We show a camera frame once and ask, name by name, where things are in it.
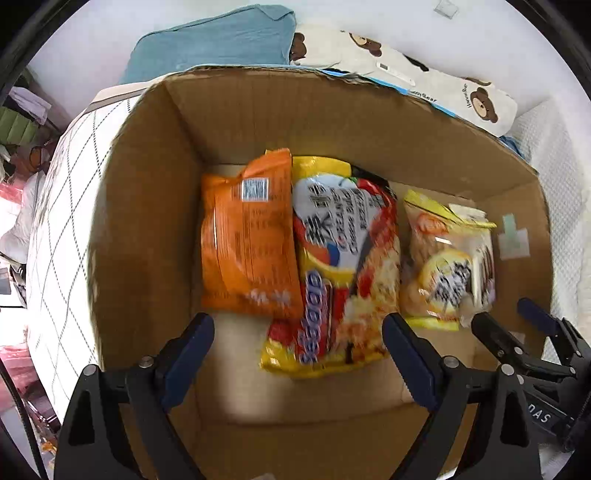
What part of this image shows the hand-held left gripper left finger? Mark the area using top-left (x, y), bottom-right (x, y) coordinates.
top-left (54, 313), bottom-right (215, 480)

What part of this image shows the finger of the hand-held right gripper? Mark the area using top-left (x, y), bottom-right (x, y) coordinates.
top-left (517, 298), bottom-right (591, 365)
top-left (471, 312), bottom-right (578, 379)

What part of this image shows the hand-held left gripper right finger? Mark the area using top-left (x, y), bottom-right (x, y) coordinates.
top-left (382, 313), bottom-right (541, 480)

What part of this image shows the yellow shrimp cracker packet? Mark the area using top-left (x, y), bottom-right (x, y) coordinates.
top-left (399, 189), bottom-right (485, 332)

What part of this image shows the yellow instant noodle packet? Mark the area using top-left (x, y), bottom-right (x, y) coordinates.
top-left (259, 156), bottom-right (402, 380)

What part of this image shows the cardboard box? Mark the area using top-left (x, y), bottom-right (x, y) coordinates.
top-left (88, 65), bottom-right (555, 480)

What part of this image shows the beige biscuit stick packet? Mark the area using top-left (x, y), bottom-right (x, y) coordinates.
top-left (450, 203), bottom-right (498, 310)

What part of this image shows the orange snack packet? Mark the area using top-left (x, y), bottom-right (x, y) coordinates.
top-left (201, 148), bottom-right (303, 319)

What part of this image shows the blue bed sheet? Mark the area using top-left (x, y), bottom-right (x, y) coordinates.
top-left (501, 134), bottom-right (536, 162)

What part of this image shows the white knitted blanket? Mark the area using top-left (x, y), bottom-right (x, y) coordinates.
top-left (508, 99), bottom-right (591, 324)

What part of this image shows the white diamond pattern tablecloth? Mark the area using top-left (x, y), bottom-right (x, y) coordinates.
top-left (25, 85), bottom-right (144, 425)

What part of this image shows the white cloth bundle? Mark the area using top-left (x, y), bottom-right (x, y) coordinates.
top-left (0, 175), bottom-right (47, 264)

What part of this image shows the bear print pillow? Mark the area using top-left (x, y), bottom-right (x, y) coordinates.
top-left (288, 25), bottom-right (518, 138)

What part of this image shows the white thermometer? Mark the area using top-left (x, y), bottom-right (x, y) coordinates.
top-left (376, 60), bottom-right (416, 88)

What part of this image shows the olive puffer jacket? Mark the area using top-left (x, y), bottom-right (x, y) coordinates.
top-left (0, 106), bottom-right (47, 148)

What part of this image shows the teal pillow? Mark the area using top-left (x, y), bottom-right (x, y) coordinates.
top-left (117, 4), bottom-right (297, 86)

